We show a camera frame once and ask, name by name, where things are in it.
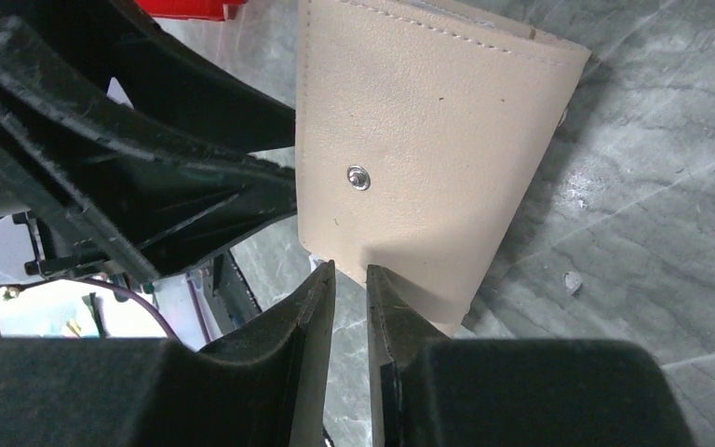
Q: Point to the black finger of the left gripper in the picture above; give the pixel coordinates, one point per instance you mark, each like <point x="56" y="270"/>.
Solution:
<point x="163" y="78"/>

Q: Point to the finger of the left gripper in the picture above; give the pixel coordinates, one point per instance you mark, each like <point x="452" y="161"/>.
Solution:
<point x="111" y="186"/>

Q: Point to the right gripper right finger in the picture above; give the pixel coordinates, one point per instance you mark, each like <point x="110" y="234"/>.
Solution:
<point x="428" y="389"/>

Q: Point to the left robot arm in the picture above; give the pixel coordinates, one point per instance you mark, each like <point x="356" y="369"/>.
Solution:
<point x="0" y="253"/>

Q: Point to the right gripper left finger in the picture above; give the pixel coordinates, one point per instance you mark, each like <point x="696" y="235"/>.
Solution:
<point x="260" y="385"/>

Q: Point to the red plastic bin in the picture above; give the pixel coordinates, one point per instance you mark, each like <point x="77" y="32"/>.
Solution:
<point x="212" y="10"/>

